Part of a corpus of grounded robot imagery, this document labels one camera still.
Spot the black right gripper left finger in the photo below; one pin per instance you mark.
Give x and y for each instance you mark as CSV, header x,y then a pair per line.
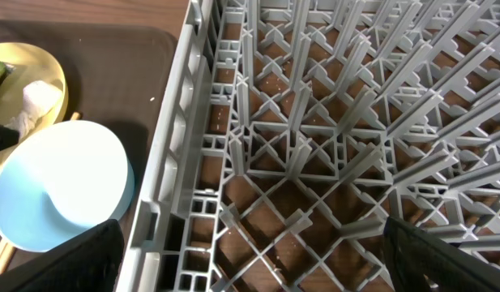
x,y
88,262

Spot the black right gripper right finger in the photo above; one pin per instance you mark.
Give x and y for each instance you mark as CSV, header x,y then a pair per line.
x,y
413,257

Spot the yellow round plate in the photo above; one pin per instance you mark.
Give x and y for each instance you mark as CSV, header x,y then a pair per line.
x,y
30,63

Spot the white tissue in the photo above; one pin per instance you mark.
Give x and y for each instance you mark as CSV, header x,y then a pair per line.
x,y
39,98

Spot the dark brown serving tray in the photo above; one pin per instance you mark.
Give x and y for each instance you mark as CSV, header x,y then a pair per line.
x,y
115,76

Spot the wooden chopstick left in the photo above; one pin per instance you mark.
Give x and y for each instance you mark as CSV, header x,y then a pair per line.
x,y
0,255

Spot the grey plastic dishwasher rack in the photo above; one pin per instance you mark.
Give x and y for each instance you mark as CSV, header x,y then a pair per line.
x,y
290,131

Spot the light blue bowl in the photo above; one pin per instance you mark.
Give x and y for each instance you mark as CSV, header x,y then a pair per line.
x,y
62,181

